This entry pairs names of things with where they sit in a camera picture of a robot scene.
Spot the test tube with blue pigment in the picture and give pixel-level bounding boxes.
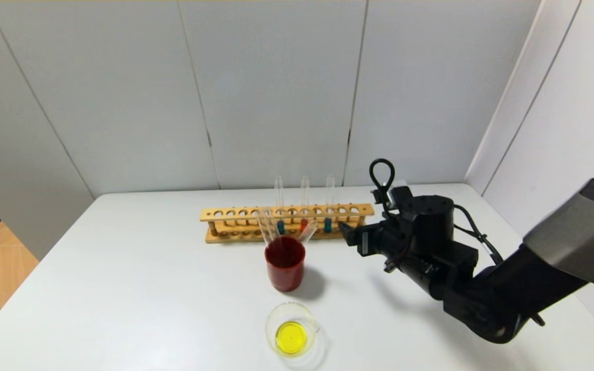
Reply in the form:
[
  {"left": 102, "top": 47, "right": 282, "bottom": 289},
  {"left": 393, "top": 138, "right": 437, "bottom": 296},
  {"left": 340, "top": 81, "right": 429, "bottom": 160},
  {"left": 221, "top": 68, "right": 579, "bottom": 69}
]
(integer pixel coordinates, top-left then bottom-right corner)
[{"left": 324, "top": 174, "right": 336, "bottom": 234}]

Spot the wooden test tube rack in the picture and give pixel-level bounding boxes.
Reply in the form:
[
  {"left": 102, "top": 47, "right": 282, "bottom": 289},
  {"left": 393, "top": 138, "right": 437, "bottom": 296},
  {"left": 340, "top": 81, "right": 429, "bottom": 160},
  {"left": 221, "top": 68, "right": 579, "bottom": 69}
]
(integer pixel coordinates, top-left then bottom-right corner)
[{"left": 200, "top": 203, "right": 375, "bottom": 244}]

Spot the empty glass test tube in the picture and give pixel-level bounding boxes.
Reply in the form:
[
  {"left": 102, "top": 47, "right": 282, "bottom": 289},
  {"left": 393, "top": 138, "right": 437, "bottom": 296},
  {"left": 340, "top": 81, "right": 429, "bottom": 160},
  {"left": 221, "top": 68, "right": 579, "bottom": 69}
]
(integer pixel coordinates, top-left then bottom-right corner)
[
  {"left": 265, "top": 207, "right": 280, "bottom": 241},
  {"left": 256, "top": 210, "right": 273, "bottom": 245}
]

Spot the black cable with white tag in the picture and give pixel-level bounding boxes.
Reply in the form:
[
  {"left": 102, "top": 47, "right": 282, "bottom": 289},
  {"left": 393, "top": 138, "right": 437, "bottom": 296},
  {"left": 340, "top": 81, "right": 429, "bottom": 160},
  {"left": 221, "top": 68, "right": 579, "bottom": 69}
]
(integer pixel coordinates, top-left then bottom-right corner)
[{"left": 453, "top": 205, "right": 505, "bottom": 264}]

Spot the test tube with yellow pigment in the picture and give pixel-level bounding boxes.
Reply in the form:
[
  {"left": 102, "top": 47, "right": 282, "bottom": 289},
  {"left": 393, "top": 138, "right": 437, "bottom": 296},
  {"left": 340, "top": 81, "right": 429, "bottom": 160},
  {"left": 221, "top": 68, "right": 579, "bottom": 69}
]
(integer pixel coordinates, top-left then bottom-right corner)
[{"left": 297, "top": 220, "right": 319, "bottom": 244}]

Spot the clear glass beaker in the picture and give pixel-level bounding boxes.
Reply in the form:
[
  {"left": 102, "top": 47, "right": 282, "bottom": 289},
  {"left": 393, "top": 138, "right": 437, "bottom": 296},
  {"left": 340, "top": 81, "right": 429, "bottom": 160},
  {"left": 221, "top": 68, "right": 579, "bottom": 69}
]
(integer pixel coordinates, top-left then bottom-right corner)
[{"left": 265, "top": 301, "right": 324, "bottom": 369}]

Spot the test tube with teal pigment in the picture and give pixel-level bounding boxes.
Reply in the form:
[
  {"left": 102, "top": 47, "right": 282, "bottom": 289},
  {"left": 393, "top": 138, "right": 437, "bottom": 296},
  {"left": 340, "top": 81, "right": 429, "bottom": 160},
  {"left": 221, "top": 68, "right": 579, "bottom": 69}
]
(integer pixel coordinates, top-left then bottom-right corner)
[{"left": 274, "top": 175, "right": 286, "bottom": 236}]

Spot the test tube with red pigment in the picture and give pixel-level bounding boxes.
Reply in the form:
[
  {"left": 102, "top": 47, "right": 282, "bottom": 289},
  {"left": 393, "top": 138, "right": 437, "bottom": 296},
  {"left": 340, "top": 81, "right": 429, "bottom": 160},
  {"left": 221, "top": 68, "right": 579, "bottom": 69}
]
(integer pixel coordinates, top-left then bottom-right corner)
[{"left": 300, "top": 175, "right": 311, "bottom": 233}]

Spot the black looped camera cable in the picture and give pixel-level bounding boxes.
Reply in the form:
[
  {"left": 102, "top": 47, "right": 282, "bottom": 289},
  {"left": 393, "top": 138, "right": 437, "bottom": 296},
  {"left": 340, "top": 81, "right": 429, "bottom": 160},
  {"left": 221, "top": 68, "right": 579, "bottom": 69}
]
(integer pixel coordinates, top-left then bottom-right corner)
[{"left": 369, "top": 158, "right": 397, "bottom": 208}]

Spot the red black wire bundle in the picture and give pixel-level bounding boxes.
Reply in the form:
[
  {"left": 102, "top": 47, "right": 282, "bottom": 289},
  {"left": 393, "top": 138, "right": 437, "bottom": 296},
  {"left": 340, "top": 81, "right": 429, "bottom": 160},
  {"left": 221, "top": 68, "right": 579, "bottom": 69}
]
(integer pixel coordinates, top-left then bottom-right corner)
[{"left": 385, "top": 240, "right": 414, "bottom": 274}]

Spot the dark red plastic cup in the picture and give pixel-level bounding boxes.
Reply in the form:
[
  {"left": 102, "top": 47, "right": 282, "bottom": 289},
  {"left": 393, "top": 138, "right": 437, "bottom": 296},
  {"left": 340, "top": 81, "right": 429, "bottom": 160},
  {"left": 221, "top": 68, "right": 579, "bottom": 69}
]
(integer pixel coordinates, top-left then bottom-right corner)
[{"left": 264, "top": 236, "right": 306, "bottom": 293}]

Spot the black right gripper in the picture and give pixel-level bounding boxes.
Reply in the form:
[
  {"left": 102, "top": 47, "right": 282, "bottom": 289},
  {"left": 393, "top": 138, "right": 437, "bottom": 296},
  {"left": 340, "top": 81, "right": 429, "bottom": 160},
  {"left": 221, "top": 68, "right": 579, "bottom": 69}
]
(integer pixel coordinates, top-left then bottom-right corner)
[{"left": 339, "top": 220, "right": 410, "bottom": 262}]

